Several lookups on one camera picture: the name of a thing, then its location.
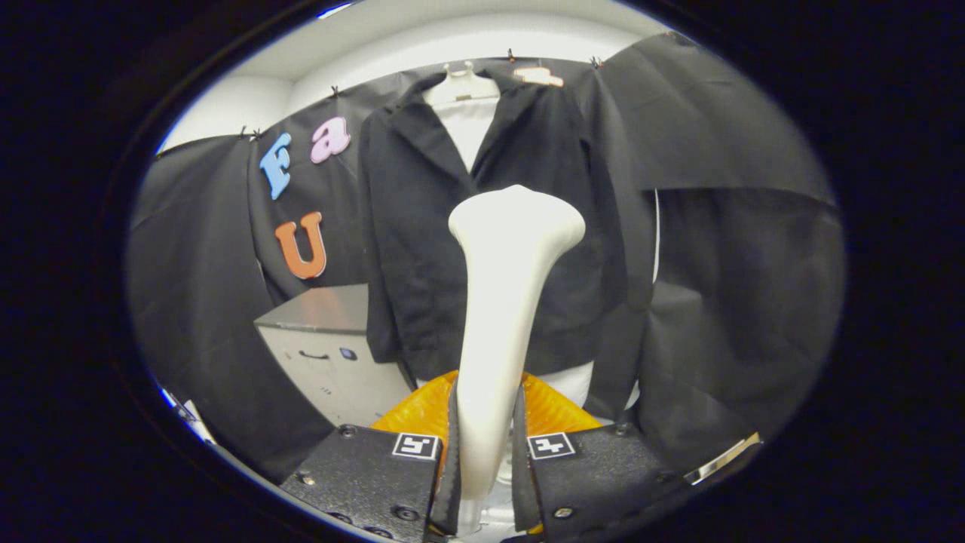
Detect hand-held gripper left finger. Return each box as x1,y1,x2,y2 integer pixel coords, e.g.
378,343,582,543
280,370,462,542

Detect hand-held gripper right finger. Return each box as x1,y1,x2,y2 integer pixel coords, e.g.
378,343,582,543
513,370,691,535

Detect white garment steamer head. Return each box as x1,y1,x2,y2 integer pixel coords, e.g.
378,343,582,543
448,185,587,536

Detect black suit jacket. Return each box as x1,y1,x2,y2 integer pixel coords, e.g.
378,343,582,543
358,68,628,383

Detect white garment hanger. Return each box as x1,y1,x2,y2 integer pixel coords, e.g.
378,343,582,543
422,60,503,105

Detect grey cabinet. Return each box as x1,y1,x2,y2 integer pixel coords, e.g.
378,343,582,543
254,283,414,428

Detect black backdrop cloth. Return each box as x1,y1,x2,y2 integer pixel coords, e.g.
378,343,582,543
124,30,845,483

